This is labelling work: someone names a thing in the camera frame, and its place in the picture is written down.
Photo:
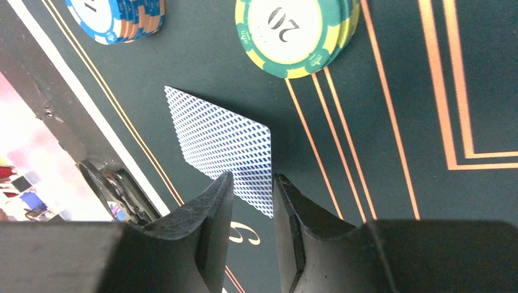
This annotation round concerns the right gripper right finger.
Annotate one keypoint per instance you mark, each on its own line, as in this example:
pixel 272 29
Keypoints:
pixel 319 252

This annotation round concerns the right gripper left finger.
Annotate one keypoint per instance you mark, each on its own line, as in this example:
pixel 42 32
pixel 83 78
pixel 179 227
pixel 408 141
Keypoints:
pixel 184 251

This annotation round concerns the single blue playing card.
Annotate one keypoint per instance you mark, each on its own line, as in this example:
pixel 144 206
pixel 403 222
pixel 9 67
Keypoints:
pixel 215 140

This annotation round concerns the green poker chip stack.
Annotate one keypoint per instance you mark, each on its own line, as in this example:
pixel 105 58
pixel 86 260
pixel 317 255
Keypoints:
pixel 293 39

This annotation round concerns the blue chip stack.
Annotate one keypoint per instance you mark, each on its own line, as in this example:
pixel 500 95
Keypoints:
pixel 118 21

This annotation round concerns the green poker table mat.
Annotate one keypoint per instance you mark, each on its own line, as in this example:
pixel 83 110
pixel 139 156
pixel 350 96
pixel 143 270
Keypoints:
pixel 415 119

